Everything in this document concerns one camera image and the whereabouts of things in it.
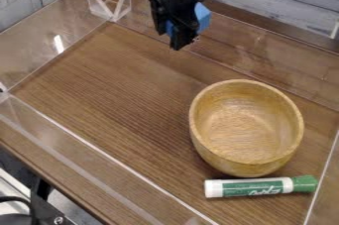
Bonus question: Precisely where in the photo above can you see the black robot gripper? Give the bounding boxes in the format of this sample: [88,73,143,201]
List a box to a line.
[150,0,201,51]

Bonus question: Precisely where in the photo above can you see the clear acrylic tray wall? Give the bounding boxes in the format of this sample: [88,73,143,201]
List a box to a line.
[0,0,339,225]

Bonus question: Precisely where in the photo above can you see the black cable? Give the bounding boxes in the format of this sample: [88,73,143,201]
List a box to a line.
[0,196,42,225]

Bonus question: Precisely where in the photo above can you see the black metal table frame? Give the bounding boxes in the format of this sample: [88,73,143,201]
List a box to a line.
[31,178,78,225]

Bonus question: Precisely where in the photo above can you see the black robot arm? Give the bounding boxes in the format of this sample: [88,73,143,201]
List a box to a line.
[150,0,213,51]

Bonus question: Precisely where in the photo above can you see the blue rectangular block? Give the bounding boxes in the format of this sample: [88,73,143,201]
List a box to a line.
[166,3,213,37]

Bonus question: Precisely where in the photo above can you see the green white dry-erase marker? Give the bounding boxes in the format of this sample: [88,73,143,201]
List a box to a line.
[205,175,318,198]

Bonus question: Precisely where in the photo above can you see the brown wooden bowl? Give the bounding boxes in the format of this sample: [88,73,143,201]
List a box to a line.
[189,79,305,177]

